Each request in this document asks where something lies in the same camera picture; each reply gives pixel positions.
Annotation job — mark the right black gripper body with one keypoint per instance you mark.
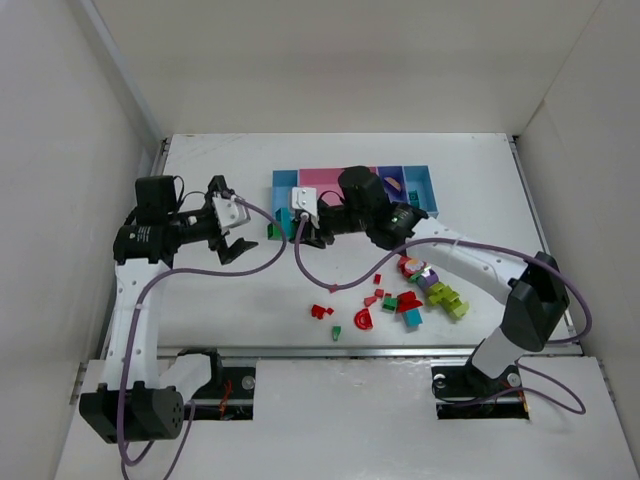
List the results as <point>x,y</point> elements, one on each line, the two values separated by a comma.
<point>310,232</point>

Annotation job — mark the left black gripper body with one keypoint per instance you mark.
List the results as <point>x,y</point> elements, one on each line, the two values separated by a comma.
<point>215,220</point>

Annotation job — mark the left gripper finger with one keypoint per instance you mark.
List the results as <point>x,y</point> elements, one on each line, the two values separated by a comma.
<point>229,253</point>
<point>218,188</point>

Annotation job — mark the teal frog duplo brick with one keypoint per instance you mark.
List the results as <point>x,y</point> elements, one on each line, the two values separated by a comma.
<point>413,198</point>

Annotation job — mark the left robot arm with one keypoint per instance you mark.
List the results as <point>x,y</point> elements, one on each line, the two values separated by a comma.
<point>133,401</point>

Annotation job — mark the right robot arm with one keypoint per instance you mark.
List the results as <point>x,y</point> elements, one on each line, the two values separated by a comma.
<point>530,288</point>

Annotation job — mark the purple bin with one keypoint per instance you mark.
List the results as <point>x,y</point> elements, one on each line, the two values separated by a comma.
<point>398,173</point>

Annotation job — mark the large pink bin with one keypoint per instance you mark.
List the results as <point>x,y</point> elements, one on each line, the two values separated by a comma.
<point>325,182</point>

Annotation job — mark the light blue bin right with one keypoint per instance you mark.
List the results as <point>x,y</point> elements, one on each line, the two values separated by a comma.
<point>419,178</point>

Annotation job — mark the red brick cluster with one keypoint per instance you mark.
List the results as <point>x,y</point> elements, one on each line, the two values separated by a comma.
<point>319,312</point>

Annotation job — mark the red flower duplo brick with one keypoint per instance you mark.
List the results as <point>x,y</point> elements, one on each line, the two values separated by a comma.
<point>409,267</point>

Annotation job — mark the red arch brick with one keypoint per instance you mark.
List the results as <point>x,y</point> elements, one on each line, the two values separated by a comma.
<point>363,320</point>

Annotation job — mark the purple flower duplo brick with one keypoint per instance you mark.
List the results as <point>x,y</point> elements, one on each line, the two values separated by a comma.
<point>426,279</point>

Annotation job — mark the small green number brick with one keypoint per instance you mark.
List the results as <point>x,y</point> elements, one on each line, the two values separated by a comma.
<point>390,304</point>

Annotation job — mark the red duplo roof brick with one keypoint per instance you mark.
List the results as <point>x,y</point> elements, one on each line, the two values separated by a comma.
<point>407,301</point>

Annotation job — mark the lime green duplo stack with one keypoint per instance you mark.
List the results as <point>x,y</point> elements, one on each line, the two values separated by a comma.
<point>449,300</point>

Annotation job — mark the teal square brick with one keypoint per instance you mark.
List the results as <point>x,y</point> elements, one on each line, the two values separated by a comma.
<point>412,319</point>

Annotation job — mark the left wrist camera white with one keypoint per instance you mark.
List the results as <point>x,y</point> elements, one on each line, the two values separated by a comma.
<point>230,213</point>

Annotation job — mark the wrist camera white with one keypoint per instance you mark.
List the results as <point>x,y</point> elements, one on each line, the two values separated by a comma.
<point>230,213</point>
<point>304,202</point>

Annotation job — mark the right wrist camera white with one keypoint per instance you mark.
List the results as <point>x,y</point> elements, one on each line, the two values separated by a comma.
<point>304,202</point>

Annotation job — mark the aluminium rail front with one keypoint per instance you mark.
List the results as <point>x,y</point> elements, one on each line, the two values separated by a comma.
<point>571,350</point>

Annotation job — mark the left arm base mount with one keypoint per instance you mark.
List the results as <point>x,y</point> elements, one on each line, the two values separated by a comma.
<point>202,385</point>

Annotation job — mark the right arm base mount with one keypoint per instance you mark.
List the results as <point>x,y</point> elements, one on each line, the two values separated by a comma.
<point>460,395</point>

